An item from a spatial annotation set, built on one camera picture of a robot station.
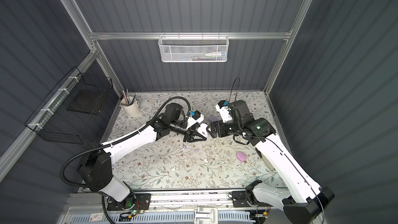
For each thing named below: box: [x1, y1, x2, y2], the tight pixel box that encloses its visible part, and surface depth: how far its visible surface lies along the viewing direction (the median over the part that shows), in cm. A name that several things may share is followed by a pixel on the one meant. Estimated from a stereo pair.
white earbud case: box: [197, 122, 209, 137], surface depth 71 cm
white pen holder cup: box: [119, 98, 140, 117], surface depth 104 cm
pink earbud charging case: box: [236, 151, 247, 162], surface depth 89 cm
